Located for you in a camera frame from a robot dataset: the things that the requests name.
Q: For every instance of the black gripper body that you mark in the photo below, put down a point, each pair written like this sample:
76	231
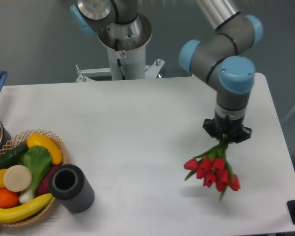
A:
227	126

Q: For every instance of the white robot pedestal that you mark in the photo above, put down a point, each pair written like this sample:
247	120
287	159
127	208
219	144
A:
126	50

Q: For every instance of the dark grey ribbed vase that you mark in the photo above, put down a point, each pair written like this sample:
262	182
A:
69	185

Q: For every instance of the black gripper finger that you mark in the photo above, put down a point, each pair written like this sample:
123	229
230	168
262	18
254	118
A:
212	129
240	135

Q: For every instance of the green bok choy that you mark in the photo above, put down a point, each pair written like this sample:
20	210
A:
38	160

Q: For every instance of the woven wicker basket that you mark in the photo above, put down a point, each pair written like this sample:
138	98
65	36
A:
21	139

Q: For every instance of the beige round disc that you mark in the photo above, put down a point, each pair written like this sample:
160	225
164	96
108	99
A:
17	178

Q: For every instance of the orange fruit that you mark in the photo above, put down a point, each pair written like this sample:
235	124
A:
8	199

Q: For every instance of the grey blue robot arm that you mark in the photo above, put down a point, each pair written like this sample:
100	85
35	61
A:
218	63

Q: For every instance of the purple eggplant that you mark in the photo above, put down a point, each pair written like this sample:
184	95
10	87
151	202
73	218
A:
43	187

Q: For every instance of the green cucumber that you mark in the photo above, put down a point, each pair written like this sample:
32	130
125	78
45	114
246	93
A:
11	157

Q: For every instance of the red tulip bouquet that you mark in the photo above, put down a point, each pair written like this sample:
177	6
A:
213	168

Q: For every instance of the yellow banana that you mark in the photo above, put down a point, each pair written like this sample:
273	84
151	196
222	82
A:
25	211

